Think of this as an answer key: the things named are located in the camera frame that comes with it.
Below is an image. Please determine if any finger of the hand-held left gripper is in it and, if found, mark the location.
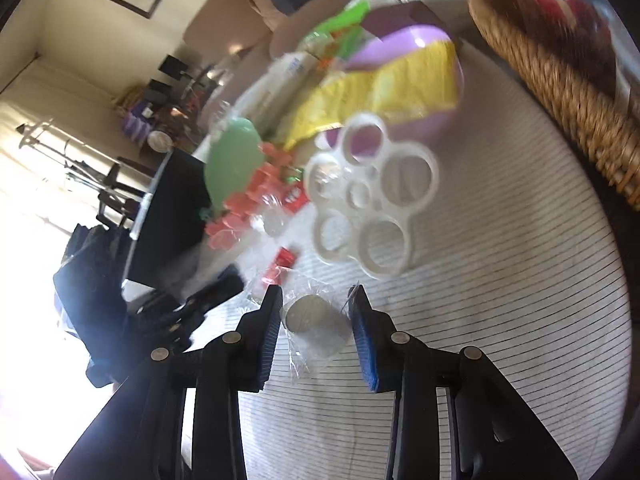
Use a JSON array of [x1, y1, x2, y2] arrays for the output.
[[135, 264, 246, 353]]

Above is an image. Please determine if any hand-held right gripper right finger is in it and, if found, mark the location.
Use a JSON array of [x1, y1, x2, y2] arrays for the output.
[[349, 284, 581, 480]]

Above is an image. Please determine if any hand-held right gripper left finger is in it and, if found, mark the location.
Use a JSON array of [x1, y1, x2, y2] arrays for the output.
[[52, 285, 284, 480]]

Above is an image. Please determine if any round grey disc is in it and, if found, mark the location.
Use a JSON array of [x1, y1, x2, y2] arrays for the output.
[[282, 294, 352, 361]]

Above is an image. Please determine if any clear plastic bucket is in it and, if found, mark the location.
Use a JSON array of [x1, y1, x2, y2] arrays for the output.
[[232, 51, 323, 133]]

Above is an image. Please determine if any yellow packet strip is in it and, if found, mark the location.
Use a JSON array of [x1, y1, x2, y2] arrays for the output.
[[284, 41, 462, 152]]

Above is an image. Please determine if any purple plastic bowl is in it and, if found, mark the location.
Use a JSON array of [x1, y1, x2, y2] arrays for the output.
[[324, 24, 465, 161]]

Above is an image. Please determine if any dark brown wallet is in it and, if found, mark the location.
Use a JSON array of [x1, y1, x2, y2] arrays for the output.
[[364, 1, 447, 42]]

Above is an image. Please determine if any white striped desktop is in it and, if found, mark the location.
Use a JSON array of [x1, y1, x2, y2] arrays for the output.
[[180, 40, 632, 480]]

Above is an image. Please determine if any small red sachet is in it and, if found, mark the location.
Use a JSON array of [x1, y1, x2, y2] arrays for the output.
[[265, 246, 300, 287]]

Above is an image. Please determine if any pile of red snack packets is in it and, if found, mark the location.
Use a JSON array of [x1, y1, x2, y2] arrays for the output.
[[206, 141, 308, 252]]

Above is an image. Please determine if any dark wooden chair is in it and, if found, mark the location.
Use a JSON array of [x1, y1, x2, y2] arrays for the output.
[[94, 159, 153, 233]]

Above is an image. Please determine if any green oval plastic lid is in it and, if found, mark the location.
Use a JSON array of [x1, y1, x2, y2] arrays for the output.
[[203, 117, 267, 211]]

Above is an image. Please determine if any black speaker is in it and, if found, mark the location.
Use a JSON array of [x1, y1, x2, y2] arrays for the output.
[[149, 79, 174, 107], [159, 54, 187, 82]]

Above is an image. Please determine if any beige sofa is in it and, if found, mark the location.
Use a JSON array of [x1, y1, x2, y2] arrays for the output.
[[181, 0, 401, 63]]

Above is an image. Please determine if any green plastic packaging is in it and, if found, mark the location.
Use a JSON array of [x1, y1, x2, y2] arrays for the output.
[[299, 1, 372, 48]]

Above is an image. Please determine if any woven wicker basket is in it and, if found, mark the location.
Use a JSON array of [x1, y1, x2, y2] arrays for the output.
[[467, 0, 640, 197]]

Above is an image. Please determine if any clear bag of red snacks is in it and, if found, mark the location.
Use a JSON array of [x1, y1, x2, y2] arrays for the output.
[[492, 0, 633, 98]]

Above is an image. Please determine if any white plastic ring holder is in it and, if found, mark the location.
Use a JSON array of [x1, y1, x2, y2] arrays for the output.
[[306, 112, 441, 278]]

